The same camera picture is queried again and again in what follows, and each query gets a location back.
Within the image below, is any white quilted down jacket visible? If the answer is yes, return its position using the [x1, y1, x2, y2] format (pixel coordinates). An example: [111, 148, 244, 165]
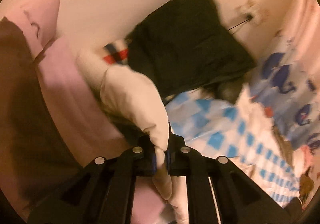
[76, 50, 189, 223]

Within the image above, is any blue white checkered storage bag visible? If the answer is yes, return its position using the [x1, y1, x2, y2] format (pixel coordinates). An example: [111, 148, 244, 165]
[165, 84, 299, 207]

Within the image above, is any brown blanket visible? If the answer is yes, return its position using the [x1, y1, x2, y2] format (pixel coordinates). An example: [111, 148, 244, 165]
[1, 18, 82, 219]

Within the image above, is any pink pillow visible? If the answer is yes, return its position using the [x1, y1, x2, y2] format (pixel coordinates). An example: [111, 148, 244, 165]
[2, 0, 165, 223]

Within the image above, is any pink whale pattern curtain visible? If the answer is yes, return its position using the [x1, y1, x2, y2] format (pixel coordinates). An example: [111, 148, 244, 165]
[249, 0, 319, 206]

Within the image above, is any black folded garment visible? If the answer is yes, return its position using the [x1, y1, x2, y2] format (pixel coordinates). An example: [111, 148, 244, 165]
[125, 0, 255, 98]

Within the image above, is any white wall socket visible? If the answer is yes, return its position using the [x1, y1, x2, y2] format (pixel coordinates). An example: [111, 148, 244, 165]
[236, 0, 270, 25]

